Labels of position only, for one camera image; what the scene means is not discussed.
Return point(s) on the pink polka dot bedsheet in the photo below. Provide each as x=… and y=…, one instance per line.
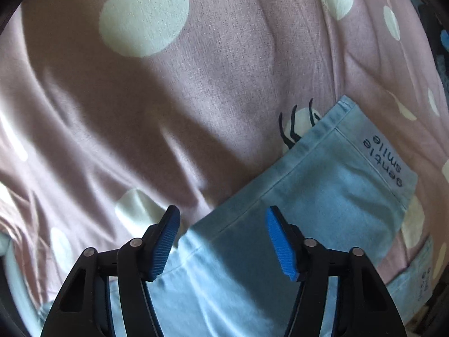
x=111, y=110

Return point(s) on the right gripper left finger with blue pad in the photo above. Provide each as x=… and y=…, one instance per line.
x=83, y=306

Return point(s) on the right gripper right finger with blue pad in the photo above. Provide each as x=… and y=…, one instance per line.
x=364, y=306

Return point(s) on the light blue denim pants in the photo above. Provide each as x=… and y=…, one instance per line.
x=342, y=184

